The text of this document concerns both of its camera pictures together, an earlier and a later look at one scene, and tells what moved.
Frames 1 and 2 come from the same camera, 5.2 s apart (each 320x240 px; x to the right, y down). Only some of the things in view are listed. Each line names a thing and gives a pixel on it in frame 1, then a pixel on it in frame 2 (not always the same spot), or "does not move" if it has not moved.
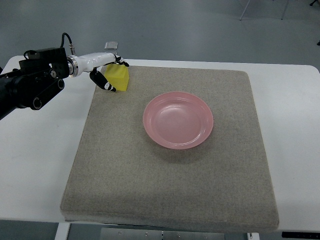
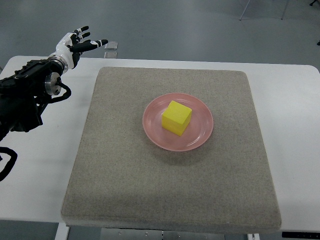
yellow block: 117,75 → 176,118
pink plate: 178,120 does not move
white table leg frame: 62,231 does not move
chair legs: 311,4 does not move
